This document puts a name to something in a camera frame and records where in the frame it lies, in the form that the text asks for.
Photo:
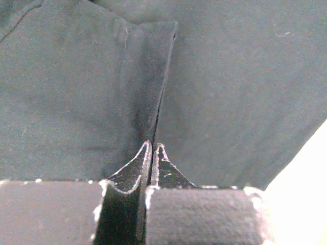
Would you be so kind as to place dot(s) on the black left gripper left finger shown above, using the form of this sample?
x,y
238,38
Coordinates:
x,y
109,211

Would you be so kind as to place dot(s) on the black t-shirt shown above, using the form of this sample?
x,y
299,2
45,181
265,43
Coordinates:
x,y
233,89

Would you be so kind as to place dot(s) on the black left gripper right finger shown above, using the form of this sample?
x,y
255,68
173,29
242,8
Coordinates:
x,y
178,212

